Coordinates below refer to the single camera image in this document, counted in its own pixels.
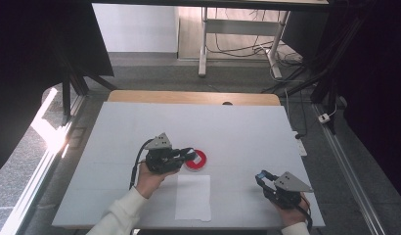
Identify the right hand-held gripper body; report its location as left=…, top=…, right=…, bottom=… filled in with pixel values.
left=264, top=171, right=315, bottom=211

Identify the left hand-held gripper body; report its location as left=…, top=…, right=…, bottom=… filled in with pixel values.
left=144, top=132, right=185, bottom=174

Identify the red tape roll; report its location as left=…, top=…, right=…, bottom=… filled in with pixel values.
left=184, top=149, right=208, bottom=172

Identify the white paper sheet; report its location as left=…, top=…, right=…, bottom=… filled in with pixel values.
left=174, top=173, right=212, bottom=223

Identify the person's right hand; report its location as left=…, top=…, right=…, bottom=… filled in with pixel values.
left=275, top=192, right=311, bottom=228

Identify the person's left hand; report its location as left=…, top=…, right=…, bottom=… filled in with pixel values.
left=135, top=162, right=181, bottom=200

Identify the wooden table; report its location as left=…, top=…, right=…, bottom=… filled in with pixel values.
left=107, top=89, right=282, bottom=107

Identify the black metal stand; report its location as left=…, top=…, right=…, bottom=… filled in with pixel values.
left=261, top=13, right=371, bottom=135
left=52, top=45, right=118, bottom=127

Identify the dark curtain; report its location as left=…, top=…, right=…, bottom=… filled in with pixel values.
left=0, top=0, right=115, bottom=179
left=325, top=0, right=401, bottom=205

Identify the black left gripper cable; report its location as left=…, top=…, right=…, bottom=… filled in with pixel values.
left=128, top=138, right=155, bottom=191

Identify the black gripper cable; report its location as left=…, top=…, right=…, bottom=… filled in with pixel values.
left=293, top=195, right=314, bottom=233
left=128, top=138, right=155, bottom=191

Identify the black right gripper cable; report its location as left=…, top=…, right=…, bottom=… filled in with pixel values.
left=293, top=195, right=314, bottom=233

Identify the metal floor rail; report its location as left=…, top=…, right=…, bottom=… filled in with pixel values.
left=0, top=87, right=89, bottom=235
left=311, top=103, right=387, bottom=235

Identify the tangle of floor cables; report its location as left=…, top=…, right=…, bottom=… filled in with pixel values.
left=206, top=7, right=304, bottom=68

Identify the white wall panel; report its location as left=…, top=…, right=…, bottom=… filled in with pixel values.
left=91, top=3, right=180, bottom=54

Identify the white desk frame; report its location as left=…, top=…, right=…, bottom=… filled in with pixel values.
left=198, top=6, right=291, bottom=79

